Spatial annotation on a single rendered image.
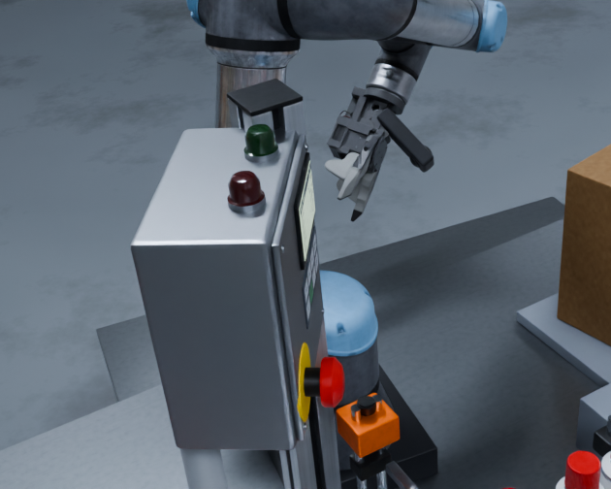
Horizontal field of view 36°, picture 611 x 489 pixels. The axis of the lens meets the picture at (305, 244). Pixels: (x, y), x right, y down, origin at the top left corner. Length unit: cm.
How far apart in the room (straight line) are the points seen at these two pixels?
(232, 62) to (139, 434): 58
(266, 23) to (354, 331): 38
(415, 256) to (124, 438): 62
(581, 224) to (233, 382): 84
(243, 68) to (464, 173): 256
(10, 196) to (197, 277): 333
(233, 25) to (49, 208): 272
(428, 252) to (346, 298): 58
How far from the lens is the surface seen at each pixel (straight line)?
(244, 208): 64
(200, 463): 83
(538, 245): 176
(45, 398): 288
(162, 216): 65
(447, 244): 176
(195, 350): 67
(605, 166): 142
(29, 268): 346
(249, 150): 70
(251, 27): 113
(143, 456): 141
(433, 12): 125
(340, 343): 115
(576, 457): 101
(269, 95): 75
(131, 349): 160
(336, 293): 118
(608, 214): 139
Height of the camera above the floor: 181
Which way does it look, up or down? 33 degrees down
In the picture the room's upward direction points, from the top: 6 degrees counter-clockwise
